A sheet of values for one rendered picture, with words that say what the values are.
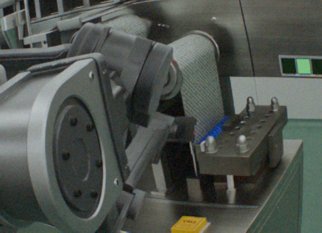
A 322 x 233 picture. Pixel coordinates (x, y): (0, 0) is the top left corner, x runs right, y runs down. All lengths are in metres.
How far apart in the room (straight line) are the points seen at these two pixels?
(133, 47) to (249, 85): 3.79
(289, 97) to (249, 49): 2.59
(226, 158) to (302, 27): 0.51
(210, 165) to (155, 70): 0.90
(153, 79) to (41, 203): 0.23
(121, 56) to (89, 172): 0.17
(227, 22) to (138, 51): 1.12
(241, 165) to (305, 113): 2.89
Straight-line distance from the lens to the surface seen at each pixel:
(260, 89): 4.25
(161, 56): 0.50
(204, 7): 1.64
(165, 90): 1.38
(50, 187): 0.31
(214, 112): 1.55
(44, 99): 0.32
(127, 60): 0.50
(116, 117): 0.43
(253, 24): 1.58
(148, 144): 1.05
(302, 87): 4.11
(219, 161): 1.36
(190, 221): 1.26
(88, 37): 0.52
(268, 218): 1.40
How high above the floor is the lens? 1.58
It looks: 18 degrees down
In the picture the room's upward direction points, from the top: 11 degrees counter-clockwise
